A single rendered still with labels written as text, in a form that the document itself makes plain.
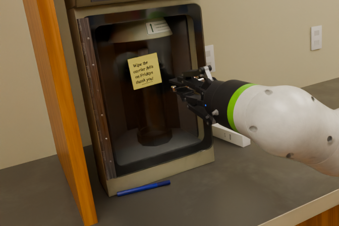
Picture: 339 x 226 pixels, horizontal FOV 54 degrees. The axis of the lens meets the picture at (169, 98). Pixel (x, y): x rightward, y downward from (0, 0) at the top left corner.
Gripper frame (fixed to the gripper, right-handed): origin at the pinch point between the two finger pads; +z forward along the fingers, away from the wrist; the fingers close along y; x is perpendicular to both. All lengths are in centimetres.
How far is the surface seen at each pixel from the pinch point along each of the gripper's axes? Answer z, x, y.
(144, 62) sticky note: 4.1, 6.6, 7.2
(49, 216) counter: 6.1, 37.0, -24.0
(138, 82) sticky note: 4.2, 9.1, 2.7
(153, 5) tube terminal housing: 5.4, 1.2, 20.0
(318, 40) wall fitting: 48, -101, -10
